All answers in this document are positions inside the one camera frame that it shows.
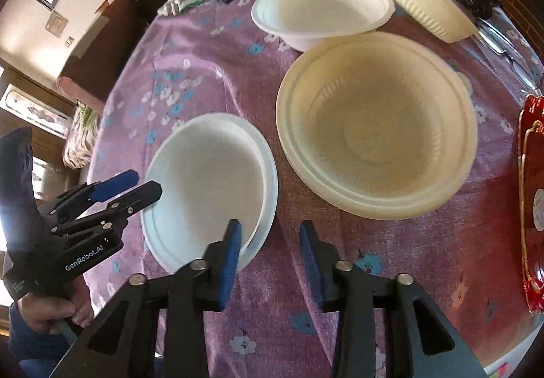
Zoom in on wall switch plate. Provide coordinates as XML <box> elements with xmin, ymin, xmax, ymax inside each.
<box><xmin>45</xmin><ymin>11</ymin><xmax>69</xmax><ymax>37</ymax></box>

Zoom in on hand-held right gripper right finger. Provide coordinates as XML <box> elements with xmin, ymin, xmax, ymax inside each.
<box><xmin>300</xmin><ymin>220</ymin><xmax>487</xmax><ymax>378</ymax></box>

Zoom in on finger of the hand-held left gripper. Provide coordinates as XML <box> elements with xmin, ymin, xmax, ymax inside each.
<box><xmin>50</xmin><ymin>180</ymin><xmax>163</xmax><ymax>237</ymax></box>
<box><xmin>39</xmin><ymin>169</ymin><xmax>139</xmax><ymax>220</ymax></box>

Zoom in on floral cushion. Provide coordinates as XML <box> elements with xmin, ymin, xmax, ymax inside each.
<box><xmin>63</xmin><ymin>101</ymin><xmax>101</xmax><ymax>169</ymax></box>

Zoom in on red plate with gold trim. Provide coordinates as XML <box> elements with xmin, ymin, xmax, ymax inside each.
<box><xmin>517</xmin><ymin>94</ymin><xmax>544</xmax><ymax>313</ymax></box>

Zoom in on white plate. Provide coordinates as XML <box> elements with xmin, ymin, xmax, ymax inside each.
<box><xmin>140</xmin><ymin>112</ymin><xmax>279</xmax><ymax>275</ymax></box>

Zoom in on purple-framed eyeglasses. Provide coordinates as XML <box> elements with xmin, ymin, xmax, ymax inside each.
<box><xmin>475</xmin><ymin>16</ymin><xmax>544</xmax><ymax>90</ymax></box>

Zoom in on white bowl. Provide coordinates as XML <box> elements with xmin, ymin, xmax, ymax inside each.
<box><xmin>141</xmin><ymin>115</ymin><xmax>266</xmax><ymax>268</ymax></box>
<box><xmin>251</xmin><ymin>0</ymin><xmax>396</xmax><ymax>53</ymax></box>

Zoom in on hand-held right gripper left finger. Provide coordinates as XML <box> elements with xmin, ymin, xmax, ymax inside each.
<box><xmin>49</xmin><ymin>219</ymin><xmax>243</xmax><ymax>378</ymax></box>

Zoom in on purple floral tablecloth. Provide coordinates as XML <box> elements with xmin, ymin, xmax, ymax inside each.
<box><xmin>85</xmin><ymin>0</ymin><xmax>544</xmax><ymax>378</ymax></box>

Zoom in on person's left hand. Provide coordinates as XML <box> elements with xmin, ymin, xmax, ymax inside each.
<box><xmin>16</xmin><ymin>275</ymin><xmax>95</xmax><ymax>335</ymax></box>

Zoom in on person's left forearm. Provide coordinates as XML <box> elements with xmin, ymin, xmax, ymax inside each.
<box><xmin>6</xmin><ymin>300</ymin><xmax>64</xmax><ymax>364</ymax></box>

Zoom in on black bench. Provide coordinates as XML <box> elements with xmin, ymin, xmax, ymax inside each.
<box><xmin>57</xmin><ymin>0</ymin><xmax>298</xmax><ymax>103</ymax></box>

